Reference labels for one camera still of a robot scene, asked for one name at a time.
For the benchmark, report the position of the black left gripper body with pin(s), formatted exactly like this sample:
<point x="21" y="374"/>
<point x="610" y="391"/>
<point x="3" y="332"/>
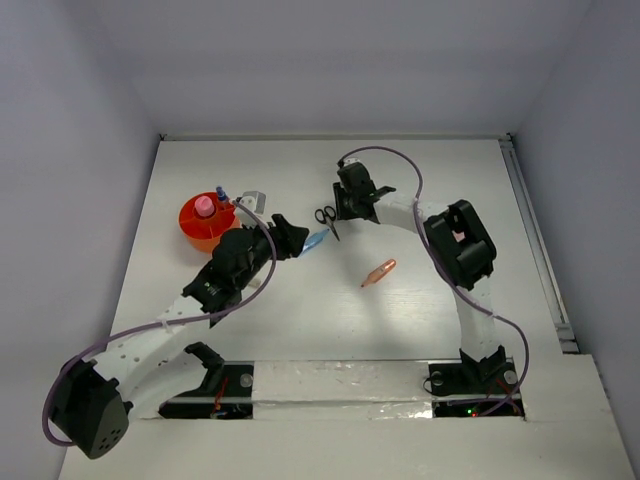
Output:
<point x="263" y="250"/>

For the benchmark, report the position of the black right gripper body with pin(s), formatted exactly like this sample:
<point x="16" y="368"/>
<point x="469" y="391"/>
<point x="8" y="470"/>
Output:
<point x="350" y="201"/>

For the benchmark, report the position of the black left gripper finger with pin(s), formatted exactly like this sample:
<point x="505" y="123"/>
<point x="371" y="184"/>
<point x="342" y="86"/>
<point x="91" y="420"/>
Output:
<point x="285" y="252"/>
<point x="286" y="235"/>

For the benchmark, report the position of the black handled scissors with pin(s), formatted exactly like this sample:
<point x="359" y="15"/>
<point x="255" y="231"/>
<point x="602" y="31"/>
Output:
<point x="327" y="215"/>

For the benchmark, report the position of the pink cap crayon bottle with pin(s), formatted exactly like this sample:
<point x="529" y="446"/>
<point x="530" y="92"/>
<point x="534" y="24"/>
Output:
<point x="204" y="206"/>

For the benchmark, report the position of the clear glue bottle blue cap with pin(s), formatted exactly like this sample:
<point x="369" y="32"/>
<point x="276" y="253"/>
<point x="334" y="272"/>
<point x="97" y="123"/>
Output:
<point x="222" y="197"/>

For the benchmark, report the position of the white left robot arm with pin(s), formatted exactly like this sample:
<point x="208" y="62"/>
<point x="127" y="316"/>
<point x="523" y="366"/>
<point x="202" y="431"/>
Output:
<point x="100" y="392"/>

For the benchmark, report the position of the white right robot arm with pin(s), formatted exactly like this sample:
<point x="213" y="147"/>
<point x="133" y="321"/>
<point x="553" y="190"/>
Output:
<point x="463" y="254"/>

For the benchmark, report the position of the blue highlighter pen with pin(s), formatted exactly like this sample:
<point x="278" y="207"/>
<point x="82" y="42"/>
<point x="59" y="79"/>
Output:
<point x="314" y="240"/>

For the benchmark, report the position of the orange round desk organizer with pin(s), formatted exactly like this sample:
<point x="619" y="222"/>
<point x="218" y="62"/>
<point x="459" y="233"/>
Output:
<point x="204" y="234"/>

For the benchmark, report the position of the orange highlighter pen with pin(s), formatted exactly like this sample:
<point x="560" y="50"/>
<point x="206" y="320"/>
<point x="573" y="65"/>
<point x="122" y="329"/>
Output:
<point x="379" y="273"/>

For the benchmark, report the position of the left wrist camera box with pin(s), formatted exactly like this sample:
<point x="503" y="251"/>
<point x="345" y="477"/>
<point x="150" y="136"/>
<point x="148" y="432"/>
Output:
<point x="254" y="200"/>

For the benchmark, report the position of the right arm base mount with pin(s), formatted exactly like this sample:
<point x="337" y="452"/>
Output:
<point x="455" y="396"/>

